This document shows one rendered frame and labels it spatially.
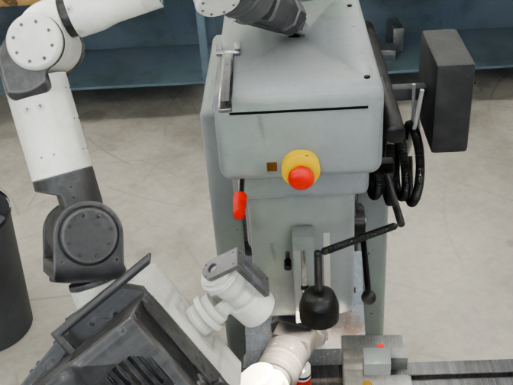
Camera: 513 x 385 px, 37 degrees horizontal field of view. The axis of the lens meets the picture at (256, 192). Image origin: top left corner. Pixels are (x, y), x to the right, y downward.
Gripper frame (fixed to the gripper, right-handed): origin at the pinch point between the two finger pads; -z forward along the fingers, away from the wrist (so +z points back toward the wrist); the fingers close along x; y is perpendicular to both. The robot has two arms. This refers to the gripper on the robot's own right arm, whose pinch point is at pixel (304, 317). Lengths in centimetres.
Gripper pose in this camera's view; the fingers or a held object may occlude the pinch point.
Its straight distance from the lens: 168.7
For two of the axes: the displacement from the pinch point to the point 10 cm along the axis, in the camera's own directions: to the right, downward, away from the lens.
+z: -3.8, 5.2, -7.7
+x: -9.2, -1.6, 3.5
